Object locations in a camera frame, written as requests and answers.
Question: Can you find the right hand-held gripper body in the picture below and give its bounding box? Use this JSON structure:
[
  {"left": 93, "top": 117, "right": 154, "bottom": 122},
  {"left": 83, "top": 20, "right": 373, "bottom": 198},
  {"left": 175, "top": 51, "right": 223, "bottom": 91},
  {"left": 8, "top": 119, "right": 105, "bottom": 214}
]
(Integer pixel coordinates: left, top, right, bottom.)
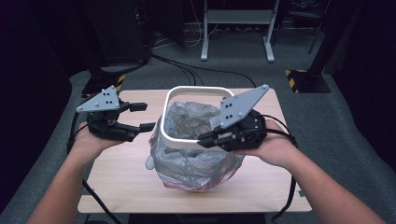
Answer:
[{"left": 214, "top": 83, "right": 271, "bottom": 154}]

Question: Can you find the person's left hand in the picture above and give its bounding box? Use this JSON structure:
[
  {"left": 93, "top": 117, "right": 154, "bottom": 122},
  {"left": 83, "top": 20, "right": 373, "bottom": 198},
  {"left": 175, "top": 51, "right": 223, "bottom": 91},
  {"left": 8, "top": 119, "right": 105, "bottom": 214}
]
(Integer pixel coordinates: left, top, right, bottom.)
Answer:
[{"left": 71, "top": 120, "right": 126, "bottom": 157}]

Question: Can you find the white bin rim ring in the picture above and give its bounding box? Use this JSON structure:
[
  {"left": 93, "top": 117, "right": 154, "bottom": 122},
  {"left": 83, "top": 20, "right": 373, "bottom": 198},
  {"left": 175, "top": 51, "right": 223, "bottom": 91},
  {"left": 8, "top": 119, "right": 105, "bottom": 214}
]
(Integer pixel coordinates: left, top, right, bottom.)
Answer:
[{"left": 160, "top": 85, "right": 235, "bottom": 153}]

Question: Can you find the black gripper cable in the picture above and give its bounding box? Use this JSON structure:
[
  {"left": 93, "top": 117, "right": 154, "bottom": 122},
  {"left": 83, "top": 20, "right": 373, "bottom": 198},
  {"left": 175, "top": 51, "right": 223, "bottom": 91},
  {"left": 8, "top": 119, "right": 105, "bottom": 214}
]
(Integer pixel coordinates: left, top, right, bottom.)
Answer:
[
  {"left": 262, "top": 113, "right": 299, "bottom": 224},
  {"left": 65, "top": 92, "right": 123, "bottom": 224}
]

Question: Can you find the gray plastic trash bag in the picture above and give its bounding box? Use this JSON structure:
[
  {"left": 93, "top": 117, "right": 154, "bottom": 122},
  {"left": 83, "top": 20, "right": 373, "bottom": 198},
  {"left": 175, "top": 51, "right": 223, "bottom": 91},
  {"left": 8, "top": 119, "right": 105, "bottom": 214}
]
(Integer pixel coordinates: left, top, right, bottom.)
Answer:
[{"left": 148, "top": 100, "right": 246, "bottom": 191}]

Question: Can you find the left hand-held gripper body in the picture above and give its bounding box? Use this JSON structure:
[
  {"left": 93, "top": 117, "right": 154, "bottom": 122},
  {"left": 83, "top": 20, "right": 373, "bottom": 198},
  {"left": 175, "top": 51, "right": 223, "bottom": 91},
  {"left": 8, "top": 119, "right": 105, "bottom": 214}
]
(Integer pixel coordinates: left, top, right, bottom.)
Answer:
[{"left": 76, "top": 85, "right": 142, "bottom": 143}]

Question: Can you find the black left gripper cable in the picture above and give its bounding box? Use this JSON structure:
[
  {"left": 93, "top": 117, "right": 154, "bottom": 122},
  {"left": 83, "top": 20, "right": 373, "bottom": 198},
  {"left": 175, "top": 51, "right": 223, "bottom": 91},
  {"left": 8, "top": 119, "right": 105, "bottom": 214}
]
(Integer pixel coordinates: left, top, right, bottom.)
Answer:
[{"left": 65, "top": 92, "right": 123, "bottom": 224}]

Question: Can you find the black cabinet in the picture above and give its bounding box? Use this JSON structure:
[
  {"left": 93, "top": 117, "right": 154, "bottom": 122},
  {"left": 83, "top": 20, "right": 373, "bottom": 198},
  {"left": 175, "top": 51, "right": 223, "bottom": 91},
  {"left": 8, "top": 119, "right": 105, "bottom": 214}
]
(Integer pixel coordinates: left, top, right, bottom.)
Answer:
[{"left": 83, "top": 0, "right": 152, "bottom": 63}]

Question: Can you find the white metal stand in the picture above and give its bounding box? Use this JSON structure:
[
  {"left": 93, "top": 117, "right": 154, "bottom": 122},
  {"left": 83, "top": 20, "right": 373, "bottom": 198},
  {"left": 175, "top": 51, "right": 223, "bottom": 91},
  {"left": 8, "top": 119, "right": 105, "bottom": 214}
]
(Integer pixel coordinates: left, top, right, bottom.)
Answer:
[{"left": 200, "top": 0, "right": 276, "bottom": 63}]

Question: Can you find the black floor cable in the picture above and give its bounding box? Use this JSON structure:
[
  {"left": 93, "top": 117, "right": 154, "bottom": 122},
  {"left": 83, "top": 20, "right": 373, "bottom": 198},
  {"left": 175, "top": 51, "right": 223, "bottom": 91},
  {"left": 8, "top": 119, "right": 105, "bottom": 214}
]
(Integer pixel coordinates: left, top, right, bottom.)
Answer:
[{"left": 150, "top": 53, "right": 257, "bottom": 89}]

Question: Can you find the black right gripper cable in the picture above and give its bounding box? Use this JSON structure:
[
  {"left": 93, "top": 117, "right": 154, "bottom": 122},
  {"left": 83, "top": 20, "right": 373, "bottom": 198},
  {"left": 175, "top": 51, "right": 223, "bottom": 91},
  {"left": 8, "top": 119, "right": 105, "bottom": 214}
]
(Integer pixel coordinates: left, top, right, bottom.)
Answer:
[{"left": 262, "top": 113, "right": 299, "bottom": 224}]

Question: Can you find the black post striped base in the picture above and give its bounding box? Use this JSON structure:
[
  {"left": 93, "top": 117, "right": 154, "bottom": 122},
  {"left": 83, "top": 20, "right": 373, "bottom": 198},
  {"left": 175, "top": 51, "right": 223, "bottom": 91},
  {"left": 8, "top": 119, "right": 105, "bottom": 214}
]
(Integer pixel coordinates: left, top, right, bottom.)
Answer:
[
  {"left": 284, "top": 0, "right": 339, "bottom": 94},
  {"left": 81, "top": 59, "right": 148, "bottom": 98}
]

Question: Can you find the person's right hand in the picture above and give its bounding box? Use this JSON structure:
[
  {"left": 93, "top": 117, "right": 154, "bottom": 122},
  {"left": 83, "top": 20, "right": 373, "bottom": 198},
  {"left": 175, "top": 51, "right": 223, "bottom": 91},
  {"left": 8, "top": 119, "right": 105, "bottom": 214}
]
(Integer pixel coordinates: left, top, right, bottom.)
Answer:
[{"left": 233, "top": 119, "right": 301, "bottom": 171}]

